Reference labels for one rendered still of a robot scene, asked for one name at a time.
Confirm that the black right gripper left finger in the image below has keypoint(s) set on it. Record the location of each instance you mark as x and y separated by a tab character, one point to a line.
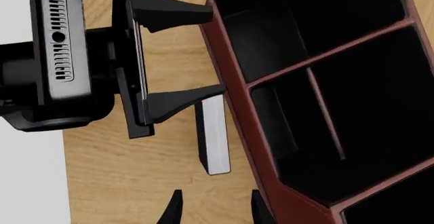
173	212

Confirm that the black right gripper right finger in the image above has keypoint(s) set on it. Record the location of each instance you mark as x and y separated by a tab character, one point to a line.
260	212

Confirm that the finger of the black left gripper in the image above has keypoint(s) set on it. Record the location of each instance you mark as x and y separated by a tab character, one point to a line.
176	101
169	11

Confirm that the red-brown desk caddy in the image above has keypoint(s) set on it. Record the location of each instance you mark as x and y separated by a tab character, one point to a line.
325	101

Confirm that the black book with white pages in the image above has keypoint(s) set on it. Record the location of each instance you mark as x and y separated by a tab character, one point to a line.
215	137

